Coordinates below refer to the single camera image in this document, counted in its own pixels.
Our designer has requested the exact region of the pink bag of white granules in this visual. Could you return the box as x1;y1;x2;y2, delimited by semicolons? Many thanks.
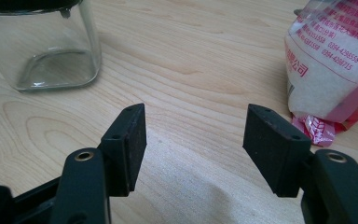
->
283;0;358;147

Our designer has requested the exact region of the glass jar with black lid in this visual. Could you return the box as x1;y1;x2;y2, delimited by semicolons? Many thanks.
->
0;0;103;92

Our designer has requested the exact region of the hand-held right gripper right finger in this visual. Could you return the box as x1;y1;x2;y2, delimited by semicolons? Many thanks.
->
242;104;312;198

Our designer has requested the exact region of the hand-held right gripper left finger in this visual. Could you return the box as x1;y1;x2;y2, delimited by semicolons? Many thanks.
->
99;103;147;198

